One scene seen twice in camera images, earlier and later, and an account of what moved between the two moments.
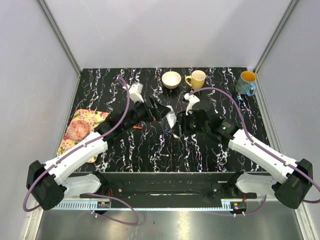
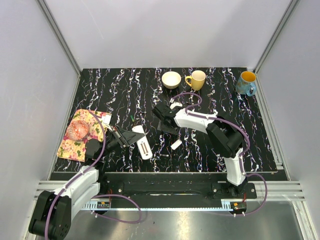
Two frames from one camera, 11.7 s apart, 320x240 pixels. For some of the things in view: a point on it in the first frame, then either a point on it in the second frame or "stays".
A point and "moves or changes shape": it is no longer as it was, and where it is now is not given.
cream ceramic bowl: (171, 79) stays
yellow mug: (198, 79) stays
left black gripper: (153, 109) to (121, 137)
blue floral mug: (245, 85) stays
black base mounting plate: (173, 190) stays
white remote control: (171, 118) moves or changes shape
